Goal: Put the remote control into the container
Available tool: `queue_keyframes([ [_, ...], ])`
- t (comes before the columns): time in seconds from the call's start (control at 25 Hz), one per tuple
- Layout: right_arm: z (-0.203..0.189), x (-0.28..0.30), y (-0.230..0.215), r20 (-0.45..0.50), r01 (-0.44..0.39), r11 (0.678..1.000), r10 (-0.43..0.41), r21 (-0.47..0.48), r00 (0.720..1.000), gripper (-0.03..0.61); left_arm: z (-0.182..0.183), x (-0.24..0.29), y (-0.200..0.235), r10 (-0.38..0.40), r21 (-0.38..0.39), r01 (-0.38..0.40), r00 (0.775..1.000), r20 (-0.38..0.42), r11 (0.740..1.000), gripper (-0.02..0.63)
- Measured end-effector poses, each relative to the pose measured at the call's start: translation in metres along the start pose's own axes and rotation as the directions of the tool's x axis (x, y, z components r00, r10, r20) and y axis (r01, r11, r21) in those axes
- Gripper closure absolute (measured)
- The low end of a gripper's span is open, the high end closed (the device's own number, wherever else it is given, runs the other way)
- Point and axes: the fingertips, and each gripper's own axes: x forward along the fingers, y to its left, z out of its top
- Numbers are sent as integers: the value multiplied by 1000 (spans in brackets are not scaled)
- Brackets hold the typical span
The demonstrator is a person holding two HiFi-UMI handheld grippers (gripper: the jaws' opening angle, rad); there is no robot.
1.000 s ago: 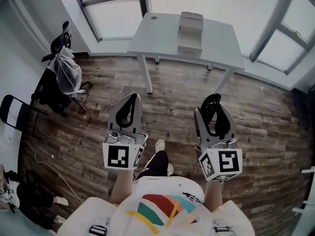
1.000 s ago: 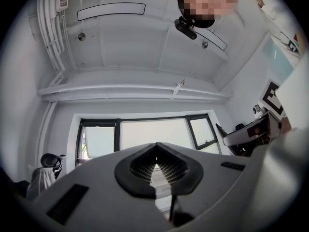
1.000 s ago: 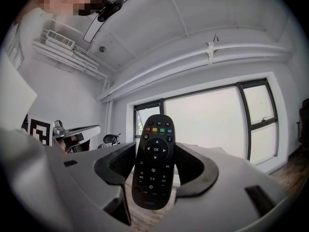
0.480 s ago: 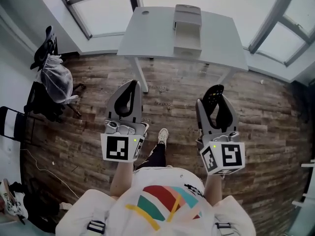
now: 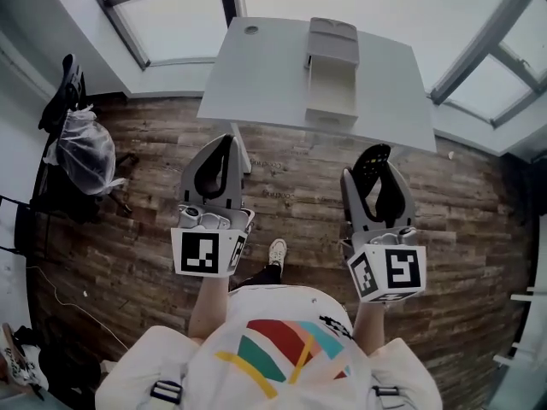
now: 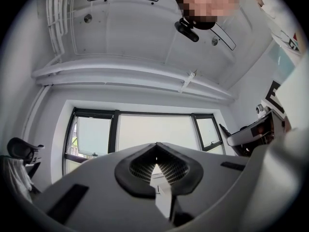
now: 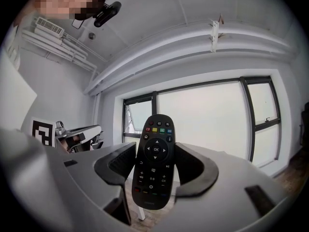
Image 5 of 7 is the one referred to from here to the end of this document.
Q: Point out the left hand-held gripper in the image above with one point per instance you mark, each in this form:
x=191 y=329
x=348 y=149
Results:
x=198 y=250

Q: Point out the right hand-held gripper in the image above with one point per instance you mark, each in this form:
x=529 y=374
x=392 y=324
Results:
x=401 y=267

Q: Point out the black remote control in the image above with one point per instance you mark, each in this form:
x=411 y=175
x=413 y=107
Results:
x=372 y=160

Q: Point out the white box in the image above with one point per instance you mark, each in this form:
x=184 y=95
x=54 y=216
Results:
x=332 y=45

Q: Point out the person's left forearm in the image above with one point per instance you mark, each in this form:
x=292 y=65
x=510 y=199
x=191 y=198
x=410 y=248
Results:
x=209 y=306

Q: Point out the person's right forearm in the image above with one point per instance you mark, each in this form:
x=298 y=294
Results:
x=369 y=327

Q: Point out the white desk leg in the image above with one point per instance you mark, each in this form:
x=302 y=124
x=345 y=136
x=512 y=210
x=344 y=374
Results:
x=242 y=152

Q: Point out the white shoe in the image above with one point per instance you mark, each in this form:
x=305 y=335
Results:
x=278 y=252

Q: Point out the black trousers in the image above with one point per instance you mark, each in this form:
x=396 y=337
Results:
x=267 y=275

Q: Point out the clear plastic covered chair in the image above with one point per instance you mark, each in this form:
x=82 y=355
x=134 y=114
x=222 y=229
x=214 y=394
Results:
x=85 y=152

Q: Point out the black framed window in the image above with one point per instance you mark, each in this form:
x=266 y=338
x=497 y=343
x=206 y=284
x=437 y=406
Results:
x=491 y=83
x=171 y=19

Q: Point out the black office chair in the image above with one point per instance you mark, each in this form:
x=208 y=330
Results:
x=64 y=96

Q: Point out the white shirt with colourful print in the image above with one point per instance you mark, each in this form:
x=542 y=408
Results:
x=171 y=357

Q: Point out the white metal rack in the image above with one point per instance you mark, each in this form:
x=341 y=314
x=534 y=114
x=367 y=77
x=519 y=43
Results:
x=530 y=327

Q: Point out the frosted glass partition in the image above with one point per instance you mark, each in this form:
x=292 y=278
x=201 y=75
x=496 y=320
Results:
x=525 y=389

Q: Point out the white patterned tote bag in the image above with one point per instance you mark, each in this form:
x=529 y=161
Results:
x=17 y=361

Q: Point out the black metal frame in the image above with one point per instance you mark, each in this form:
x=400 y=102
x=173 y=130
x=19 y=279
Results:
x=25 y=224

